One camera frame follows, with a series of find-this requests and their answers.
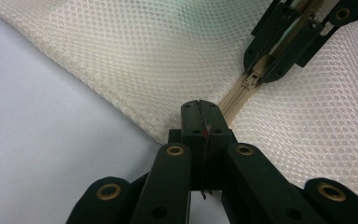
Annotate white mesh zipper bag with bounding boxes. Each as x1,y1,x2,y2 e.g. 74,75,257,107
0,0,358,200

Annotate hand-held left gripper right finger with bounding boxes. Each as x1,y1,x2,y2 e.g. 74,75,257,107
202,100,234,190

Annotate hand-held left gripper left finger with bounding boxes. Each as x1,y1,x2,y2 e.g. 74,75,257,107
167,99,207,190

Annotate light blue table mat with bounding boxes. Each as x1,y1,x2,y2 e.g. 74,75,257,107
0,4,231,224

